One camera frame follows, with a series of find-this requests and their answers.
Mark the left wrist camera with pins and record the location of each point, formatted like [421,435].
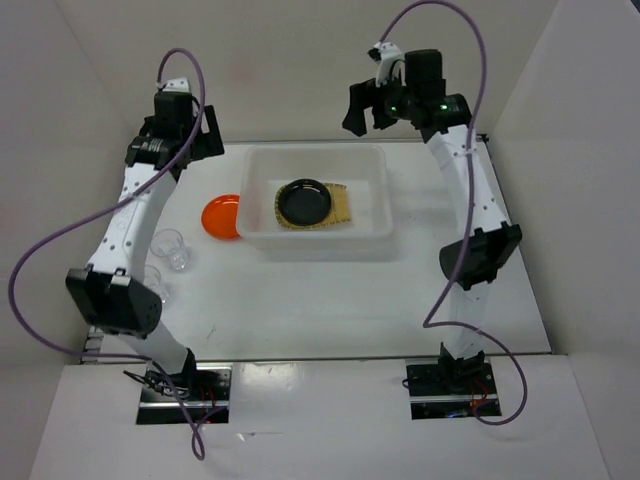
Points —
[176,85]

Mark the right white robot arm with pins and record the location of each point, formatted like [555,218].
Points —
[411,87]

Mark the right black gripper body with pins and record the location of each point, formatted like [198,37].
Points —
[390,103]

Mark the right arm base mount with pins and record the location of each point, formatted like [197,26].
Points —
[432,397]

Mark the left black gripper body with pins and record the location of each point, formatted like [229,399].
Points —
[190,129]

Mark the clear plastic cup upper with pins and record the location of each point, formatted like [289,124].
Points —
[169,246]

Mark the black round plate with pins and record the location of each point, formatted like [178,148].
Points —
[304,202]

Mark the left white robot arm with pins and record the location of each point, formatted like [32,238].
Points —
[109,291]

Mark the woven bamboo basket tray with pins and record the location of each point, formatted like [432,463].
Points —
[340,212]

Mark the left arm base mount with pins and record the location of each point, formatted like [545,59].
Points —
[207,401]

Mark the clear plastic cup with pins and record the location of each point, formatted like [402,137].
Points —
[169,246]
[153,280]

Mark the orange plastic plate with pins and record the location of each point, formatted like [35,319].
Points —
[219,216]

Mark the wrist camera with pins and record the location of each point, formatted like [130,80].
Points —
[176,85]
[387,57]

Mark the clear plastic cup lower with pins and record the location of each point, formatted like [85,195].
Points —
[153,280]

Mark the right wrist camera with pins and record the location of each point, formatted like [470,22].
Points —
[387,57]

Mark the translucent plastic bin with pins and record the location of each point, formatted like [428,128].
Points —
[361,168]

